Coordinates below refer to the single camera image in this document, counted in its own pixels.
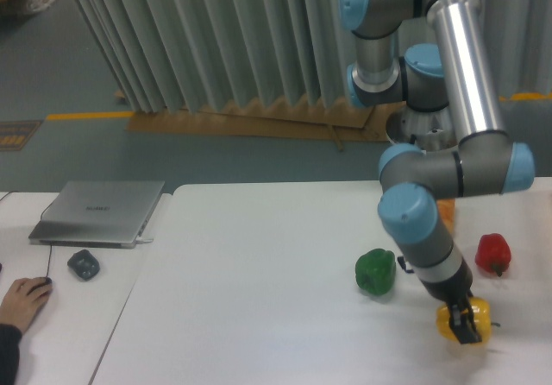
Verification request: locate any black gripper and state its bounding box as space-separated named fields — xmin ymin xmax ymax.
xmin=422 ymin=261 xmax=482 ymax=344

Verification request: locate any yellow bell pepper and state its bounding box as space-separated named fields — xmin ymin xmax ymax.
xmin=436 ymin=296 xmax=499 ymax=344

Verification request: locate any dark sleeved forearm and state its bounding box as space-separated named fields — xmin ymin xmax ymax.
xmin=0 ymin=324 xmax=22 ymax=385

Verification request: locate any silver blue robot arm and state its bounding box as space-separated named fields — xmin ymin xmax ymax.
xmin=339 ymin=0 xmax=535 ymax=344

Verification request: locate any red bell pepper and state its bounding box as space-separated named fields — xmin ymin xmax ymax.
xmin=475 ymin=233 xmax=511 ymax=277

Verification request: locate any green bell pepper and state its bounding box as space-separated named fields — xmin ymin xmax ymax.
xmin=354 ymin=249 xmax=396 ymax=296

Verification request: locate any person's bare hand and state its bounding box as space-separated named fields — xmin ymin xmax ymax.
xmin=1 ymin=277 xmax=53 ymax=334

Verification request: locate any toasted bread loaf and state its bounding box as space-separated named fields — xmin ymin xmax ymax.
xmin=436 ymin=199 xmax=455 ymax=233

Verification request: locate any brown cardboard sheet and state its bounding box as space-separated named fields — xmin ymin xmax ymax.
xmin=126 ymin=96 xmax=398 ymax=151

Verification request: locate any silver closed laptop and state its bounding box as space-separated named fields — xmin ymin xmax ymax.
xmin=28 ymin=180 xmax=165 ymax=248

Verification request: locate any pale green folding curtain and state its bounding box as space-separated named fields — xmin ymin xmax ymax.
xmin=75 ymin=0 xmax=551 ymax=112

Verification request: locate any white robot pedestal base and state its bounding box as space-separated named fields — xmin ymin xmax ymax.
xmin=386 ymin=104 xmax=457 ymax=152

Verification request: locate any black mouse cable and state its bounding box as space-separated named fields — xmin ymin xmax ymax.
xmin=0 ymin=191 xmax=65 ymax=279

